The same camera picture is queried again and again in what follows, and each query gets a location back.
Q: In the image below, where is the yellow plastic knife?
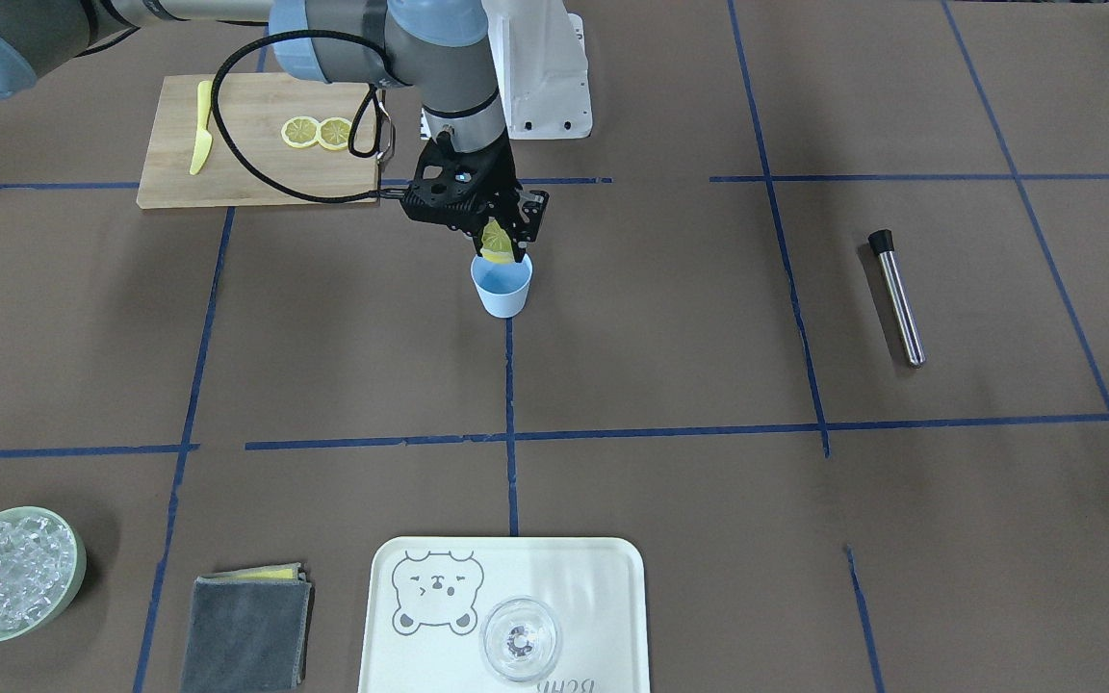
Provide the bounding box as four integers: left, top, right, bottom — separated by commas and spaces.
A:
189, 80, 213, 176

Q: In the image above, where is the cream bear tray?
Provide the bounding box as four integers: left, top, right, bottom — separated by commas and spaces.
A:
358, 536, 651, 692

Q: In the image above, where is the green bowl of ice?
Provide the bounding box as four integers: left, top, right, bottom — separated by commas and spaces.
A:
0, 507, 88, 642

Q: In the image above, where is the wooden cutting board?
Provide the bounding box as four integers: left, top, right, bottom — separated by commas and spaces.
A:
138, 73, 379, 210

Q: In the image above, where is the blue paper cup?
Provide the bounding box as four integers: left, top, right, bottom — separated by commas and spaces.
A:
470, 256, 533, 319

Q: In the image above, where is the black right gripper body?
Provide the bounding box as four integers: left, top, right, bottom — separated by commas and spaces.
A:
400, 135, 550, 242

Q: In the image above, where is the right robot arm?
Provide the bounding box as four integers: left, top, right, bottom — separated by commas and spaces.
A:
0, 1, 549, 263

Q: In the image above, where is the clear wine glass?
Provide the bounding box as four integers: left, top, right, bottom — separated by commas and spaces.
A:
480, 597, 563, 684

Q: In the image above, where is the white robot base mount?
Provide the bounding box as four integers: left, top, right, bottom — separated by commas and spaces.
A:
481, 1, 594, 141

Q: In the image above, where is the steel muddler black tip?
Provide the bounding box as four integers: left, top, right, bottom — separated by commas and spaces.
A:
867, 230, 927, 369

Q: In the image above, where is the lemon slice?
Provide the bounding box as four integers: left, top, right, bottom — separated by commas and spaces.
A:
279, 115, 321, 149
316, 115, 355, 152
477, 220, 518, 265

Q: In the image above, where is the grey folded cloth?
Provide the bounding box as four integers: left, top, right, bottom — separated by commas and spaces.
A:
180, 562, 313, 692

